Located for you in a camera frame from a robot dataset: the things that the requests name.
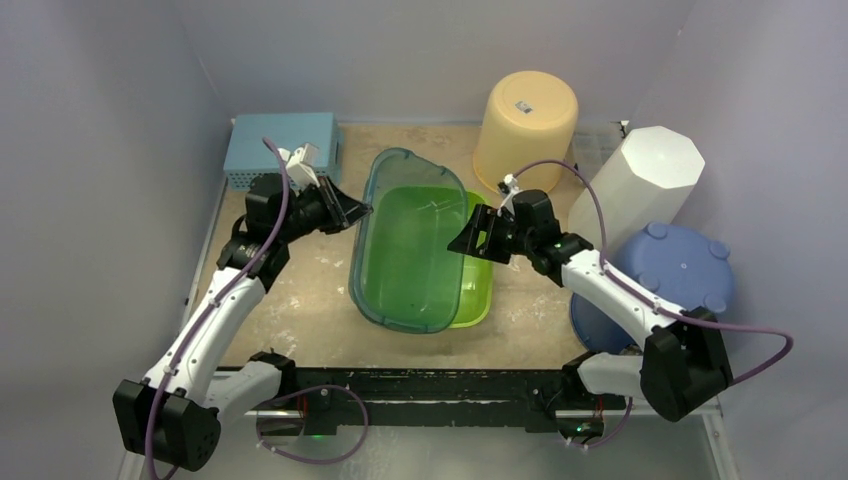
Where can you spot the dark green tray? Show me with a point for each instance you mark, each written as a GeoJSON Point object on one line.
{"type": "Point", "coordinates": [403, 276]}

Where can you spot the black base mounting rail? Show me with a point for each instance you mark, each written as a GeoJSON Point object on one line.
{"type": "Point", "coordinates": [537, 401]}

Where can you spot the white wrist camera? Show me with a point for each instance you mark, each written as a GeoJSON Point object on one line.
{"type": "Point", "coordinates": [508, 189]}
{"type": "Point", "coordinates": [299, 165]}

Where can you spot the blue round bucket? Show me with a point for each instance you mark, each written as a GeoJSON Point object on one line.
{"type": "Point", "coordinates": [674, 262]}

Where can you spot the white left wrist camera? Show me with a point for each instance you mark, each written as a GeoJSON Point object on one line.
{"type": "Point", "coordinates": [299, 165]}

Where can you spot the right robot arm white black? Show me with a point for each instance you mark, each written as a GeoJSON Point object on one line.
{"type": "Point", "coordinates": [683, 361]}

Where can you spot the cream printed bucket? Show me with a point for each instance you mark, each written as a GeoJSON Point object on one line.
{"type": "Point", "coordinates": [529, 116]}

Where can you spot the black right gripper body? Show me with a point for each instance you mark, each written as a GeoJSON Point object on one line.
{"type": "Point", "coordinates": [493, 230]}

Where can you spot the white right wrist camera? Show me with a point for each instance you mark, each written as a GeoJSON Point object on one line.
{"type": "Point", "coordinates": [508, 189]}

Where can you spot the white octagonal large container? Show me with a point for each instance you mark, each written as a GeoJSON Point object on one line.
{"type": "Point", "coordinates": [647, 179]}

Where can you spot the clear plastic small box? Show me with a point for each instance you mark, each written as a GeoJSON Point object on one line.
{"type": "Point", "coordinates": [593, 143]}

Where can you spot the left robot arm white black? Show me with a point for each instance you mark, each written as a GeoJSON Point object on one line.
{"type": "Point", "coordinates": [175, 414]}

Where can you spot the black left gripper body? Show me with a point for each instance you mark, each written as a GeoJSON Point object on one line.
{"type": "Point", "coordinates": [310, 214]}

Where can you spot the lime green tray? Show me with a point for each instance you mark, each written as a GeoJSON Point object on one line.
{"type": "Point", "coordinates": [469, 280]}

